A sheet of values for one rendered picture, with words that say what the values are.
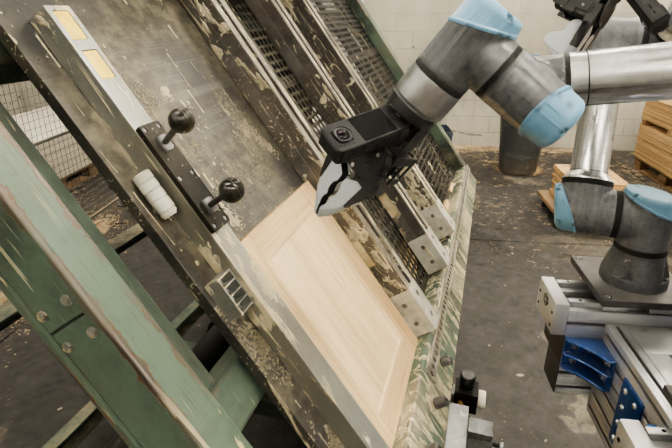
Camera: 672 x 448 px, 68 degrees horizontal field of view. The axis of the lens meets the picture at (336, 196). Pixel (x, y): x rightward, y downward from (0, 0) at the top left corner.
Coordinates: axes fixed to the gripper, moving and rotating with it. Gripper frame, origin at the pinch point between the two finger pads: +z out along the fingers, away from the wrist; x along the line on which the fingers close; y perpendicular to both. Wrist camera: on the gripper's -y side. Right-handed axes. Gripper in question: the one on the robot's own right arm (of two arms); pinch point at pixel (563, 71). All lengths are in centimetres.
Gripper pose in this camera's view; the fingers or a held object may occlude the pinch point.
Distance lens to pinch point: 95.3
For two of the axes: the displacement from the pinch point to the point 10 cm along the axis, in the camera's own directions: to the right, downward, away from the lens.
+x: -5.0, -0.4, -8.6
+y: -7.2, -5.4, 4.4
